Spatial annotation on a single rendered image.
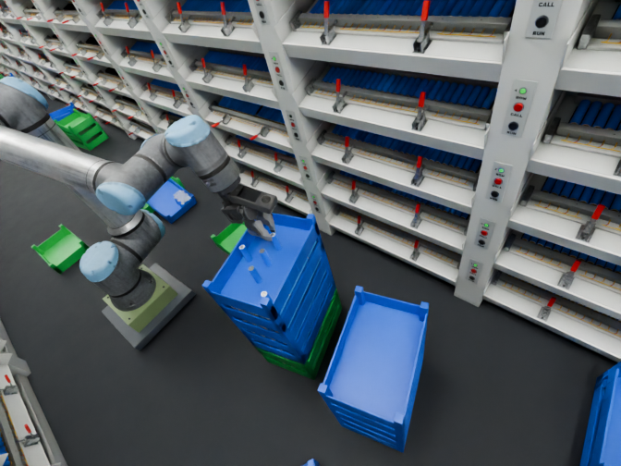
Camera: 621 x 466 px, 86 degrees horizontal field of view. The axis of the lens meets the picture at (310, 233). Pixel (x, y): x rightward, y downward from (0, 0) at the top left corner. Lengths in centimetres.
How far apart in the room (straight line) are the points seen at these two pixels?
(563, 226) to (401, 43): 59
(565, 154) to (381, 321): 59
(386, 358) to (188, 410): 80
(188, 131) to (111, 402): 119
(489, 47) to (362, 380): 81
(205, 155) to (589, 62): 74
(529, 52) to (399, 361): 73
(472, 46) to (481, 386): 98
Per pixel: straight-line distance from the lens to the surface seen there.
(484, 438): 126
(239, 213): 88
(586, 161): 90
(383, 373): 94
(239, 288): 95
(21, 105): 131
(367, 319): 100
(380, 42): 94
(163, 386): 154
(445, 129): 95
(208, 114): 181
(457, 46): 86
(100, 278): 148
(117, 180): 83
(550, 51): 78
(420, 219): 123
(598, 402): 133
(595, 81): 79
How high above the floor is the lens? 122
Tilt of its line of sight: 47 degrees down
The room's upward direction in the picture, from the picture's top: 18 degrees counter-clockwise
